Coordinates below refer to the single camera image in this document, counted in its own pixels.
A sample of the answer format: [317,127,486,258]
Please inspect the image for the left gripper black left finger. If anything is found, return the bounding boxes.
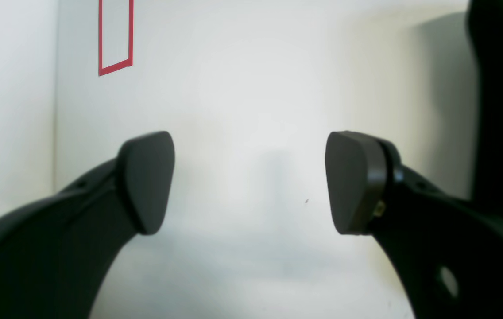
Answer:
[0,131,175,319]

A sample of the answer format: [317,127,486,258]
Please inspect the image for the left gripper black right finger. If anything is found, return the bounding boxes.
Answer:
[325,131,503,319]

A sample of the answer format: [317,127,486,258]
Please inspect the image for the red triangle sticker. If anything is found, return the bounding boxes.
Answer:
[98,0,135,77]

